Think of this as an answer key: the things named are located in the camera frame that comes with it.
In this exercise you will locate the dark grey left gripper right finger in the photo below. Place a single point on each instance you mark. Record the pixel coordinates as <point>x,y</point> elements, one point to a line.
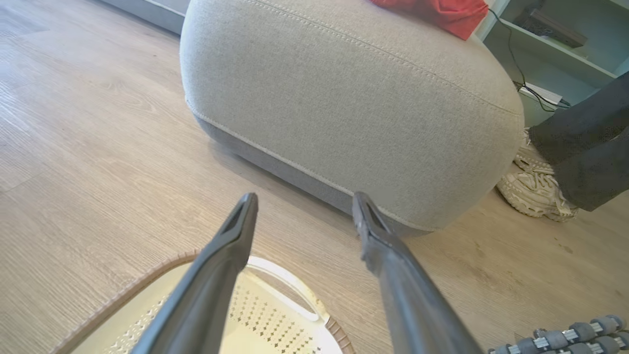
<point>413,305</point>

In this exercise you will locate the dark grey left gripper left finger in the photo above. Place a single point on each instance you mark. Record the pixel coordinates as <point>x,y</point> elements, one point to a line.
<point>206,290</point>

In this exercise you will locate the red clothing item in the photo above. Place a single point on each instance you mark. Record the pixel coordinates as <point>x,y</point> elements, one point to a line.
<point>452,17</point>

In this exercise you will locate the cream perforated laundry basket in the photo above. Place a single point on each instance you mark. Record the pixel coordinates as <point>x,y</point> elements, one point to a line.
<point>265,324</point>

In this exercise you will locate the beige fabric ottoman seat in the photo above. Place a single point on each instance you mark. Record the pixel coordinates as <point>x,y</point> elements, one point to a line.
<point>344,123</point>

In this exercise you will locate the cream chunky sneaker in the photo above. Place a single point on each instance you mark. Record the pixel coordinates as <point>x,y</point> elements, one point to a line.
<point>533,194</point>
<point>533,160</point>

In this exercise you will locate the grey roller robot wheel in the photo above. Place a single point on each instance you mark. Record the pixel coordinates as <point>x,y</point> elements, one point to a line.
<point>580,339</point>

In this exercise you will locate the dark grey trouser leg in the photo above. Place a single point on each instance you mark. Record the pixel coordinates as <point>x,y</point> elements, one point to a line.
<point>594,177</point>
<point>585,123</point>

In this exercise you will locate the white power strip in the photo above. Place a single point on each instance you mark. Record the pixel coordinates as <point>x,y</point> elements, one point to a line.
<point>545,93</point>

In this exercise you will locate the grey furniture base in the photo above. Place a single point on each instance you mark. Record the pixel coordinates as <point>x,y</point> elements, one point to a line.
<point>157,12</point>

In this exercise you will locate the pale green shelf unit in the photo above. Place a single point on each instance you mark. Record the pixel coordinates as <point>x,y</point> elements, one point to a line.
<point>565,64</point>

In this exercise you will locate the dark flat device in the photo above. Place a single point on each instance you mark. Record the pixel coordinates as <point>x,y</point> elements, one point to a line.
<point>555,29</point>

